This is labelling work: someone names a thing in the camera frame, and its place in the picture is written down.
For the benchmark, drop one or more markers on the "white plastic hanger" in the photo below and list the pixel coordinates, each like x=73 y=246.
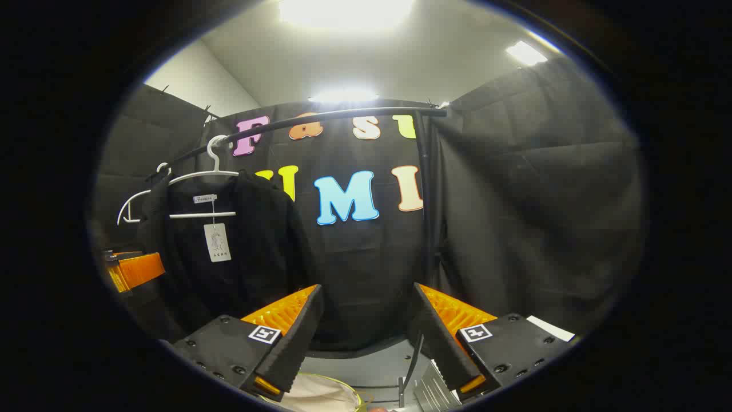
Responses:
x=200 y=215
x=121 y=213

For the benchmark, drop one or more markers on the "black clothes rack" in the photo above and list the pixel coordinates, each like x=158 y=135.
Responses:
x=343 y=114

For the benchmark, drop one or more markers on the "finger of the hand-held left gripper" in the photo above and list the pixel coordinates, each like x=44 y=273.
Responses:
x=140 y=270

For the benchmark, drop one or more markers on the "large ceiling light panel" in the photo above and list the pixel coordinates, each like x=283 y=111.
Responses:
x=343 y=11

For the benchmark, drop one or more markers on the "grey ribbed metal object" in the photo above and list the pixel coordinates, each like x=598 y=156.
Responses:
x=434 y=392

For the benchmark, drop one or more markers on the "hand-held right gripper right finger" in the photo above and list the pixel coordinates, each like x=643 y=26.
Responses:
x=443 y=343

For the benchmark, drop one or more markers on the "black knit cardigan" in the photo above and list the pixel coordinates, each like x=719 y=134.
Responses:
x=257 y=246

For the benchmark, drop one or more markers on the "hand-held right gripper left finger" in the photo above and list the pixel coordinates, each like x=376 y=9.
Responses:
x=297 y=343

